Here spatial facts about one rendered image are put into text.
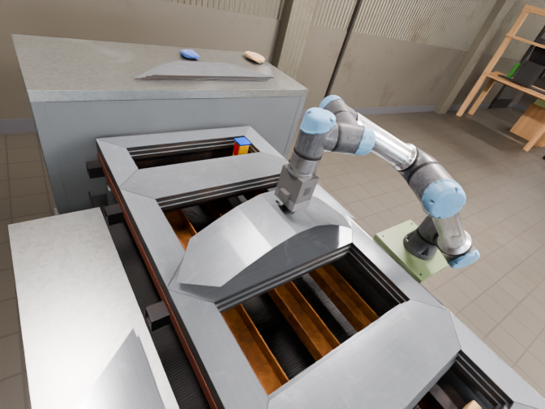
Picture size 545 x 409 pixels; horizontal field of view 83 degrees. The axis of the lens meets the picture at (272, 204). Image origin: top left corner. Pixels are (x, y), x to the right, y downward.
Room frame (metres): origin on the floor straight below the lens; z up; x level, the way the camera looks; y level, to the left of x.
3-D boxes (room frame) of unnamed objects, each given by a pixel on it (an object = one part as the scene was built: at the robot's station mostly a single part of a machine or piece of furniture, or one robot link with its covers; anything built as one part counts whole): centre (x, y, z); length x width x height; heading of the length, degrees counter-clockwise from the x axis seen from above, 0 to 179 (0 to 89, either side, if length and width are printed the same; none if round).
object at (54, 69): (1.57, 0.67, 1.03); 1.30 x 0.60 x 0.04; 136
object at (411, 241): (1.15, -0.72, 0.76); 0.15 x 0.15 x 0.10
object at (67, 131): (1.38, 0.47, 0.50); 1.30 x 0.04 x 1.01; 136
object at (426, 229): (1.14, -0.72, 0.87); 0.13 x 0.12 x 0.14; 21
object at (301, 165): (0.72, -0.04, 1.21); 0.08 x 0.08 x 0.05
